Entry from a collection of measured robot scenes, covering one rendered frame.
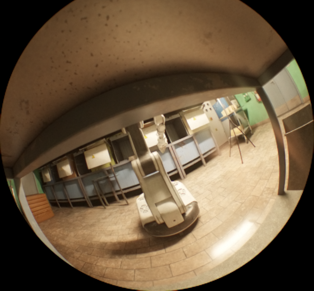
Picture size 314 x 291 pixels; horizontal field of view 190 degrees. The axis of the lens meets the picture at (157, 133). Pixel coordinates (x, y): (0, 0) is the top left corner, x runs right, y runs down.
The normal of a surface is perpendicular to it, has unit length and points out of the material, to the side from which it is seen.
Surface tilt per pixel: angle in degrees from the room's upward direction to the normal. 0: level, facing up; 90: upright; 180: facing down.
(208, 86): 90
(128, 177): 90
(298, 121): 90
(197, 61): 180
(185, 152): 90
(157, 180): 65
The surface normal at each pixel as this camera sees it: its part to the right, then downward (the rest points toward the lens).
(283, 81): -0.92, 0.35
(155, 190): -0.02, -0.63
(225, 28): 0.38, 0.90
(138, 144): 0.14, -0.29
